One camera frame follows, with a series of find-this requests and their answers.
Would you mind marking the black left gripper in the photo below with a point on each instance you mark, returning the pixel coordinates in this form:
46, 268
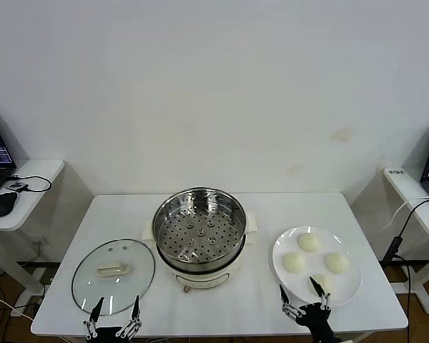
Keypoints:
109, 336

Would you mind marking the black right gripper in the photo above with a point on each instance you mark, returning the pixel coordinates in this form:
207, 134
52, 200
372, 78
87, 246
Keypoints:
318, 321

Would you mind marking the white steamed baozi bun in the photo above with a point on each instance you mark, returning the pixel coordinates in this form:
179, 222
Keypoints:
336, 263
308, 243
294, 263
327, 284

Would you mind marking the round glass pot lid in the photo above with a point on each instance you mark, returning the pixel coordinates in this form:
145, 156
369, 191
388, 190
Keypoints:
93, 271

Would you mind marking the stainless steel steamer basket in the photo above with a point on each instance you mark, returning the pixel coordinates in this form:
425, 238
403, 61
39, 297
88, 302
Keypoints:
186, 228

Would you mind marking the white round plate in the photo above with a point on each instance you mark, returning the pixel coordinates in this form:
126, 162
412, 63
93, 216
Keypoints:
346, 286

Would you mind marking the white side table with label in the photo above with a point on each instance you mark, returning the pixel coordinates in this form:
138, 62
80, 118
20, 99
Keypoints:
414, 200

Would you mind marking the small printed desk label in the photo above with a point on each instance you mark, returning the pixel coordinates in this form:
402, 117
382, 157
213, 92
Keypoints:
395, 171

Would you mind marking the black computer mouse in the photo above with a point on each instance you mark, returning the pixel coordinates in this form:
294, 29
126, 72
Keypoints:
3, 204

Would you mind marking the small black usb device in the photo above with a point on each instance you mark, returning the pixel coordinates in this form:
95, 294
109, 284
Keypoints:
17, 186

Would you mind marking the white wall socket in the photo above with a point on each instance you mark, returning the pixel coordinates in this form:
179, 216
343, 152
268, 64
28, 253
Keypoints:
38, 243

